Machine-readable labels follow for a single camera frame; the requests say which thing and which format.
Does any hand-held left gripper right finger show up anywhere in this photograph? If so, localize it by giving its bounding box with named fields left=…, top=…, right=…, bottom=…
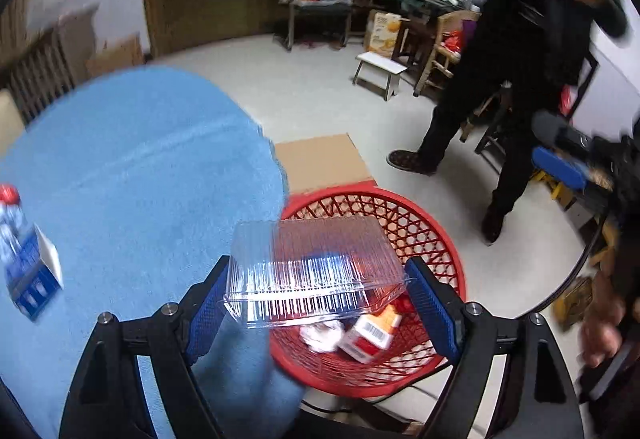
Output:
left=403, top=257, right=586, bottom=439

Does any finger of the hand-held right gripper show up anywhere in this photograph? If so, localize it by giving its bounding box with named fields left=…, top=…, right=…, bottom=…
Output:
left=531, top=146, right=616, bottom=192
left=531, top=111, right=601, bottom=150

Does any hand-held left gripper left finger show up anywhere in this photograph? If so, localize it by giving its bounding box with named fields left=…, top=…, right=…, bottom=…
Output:
left=59, top=255, right=232, bottom=439

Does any white paper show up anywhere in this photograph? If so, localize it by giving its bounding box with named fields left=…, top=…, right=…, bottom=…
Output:
left=299, top=321, right=346, bottom=354

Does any clear plastic clamshell container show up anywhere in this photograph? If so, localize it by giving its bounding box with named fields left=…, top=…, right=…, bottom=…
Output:
left=222, top=218, right=420, bottom=331

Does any red mesh basket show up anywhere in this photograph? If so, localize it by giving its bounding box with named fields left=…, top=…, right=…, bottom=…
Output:
left=269, top=186, right=468, bottom=396

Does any blue toothpaste box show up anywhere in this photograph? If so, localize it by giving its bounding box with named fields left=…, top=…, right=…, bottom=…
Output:
left=5, top=224, right=65, bottom=322

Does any blue plastic bag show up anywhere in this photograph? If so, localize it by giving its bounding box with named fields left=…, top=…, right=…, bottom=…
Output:
left=0, top=204, right=36, bottom=275

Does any person's right hand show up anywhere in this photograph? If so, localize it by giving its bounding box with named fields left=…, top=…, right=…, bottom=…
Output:
left=580, top=304, right=628, bottom=370

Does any small yellow stool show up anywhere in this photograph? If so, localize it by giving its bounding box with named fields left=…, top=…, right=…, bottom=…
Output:
left=532, top=171, right=576, bottom=210

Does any bamboo chair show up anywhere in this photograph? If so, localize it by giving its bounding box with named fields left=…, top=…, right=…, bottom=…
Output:
left=412, top=10, right=481, bottom=97

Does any red gift bag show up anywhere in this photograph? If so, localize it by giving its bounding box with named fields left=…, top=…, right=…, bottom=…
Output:
left=442, top=30, right=466, bottom=54

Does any blue tablecloth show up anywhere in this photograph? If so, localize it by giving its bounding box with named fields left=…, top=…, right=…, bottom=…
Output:
left=0, top=66, right=306, bottom=439

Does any glass computer desk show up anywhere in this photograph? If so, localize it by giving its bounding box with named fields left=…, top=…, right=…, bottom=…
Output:
left=372, top=0, right=481, bottom=20

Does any small white stool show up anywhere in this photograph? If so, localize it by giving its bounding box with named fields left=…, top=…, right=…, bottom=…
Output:
left=352, top=51, right=408, bottom=102

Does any flat cardboard sheet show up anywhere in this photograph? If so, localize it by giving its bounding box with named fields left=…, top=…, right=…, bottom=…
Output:
left=274, top=133, right=377, bottom=197

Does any orange printed carton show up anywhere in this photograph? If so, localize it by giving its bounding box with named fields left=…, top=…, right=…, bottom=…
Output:
left=364, top=11, right=403, bottom=57

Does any black metal armchair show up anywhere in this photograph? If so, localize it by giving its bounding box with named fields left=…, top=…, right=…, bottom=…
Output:
left=274, top=0, right=353, bottom=52

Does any brown cardboard box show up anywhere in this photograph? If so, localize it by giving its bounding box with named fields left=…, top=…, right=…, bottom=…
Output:
left=85, top=35, right=146, bottom=77

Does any beige leather sofa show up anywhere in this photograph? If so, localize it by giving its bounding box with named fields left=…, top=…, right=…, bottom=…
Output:
left=0, top=89, right=26, bottom=154

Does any wooden crib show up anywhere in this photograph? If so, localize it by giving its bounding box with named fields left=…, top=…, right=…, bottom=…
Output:
left=5, top=4, right=101, bottom=122

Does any black cable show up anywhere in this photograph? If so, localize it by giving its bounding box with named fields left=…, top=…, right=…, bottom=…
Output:
left=299, top=384, right=451, bottom=416

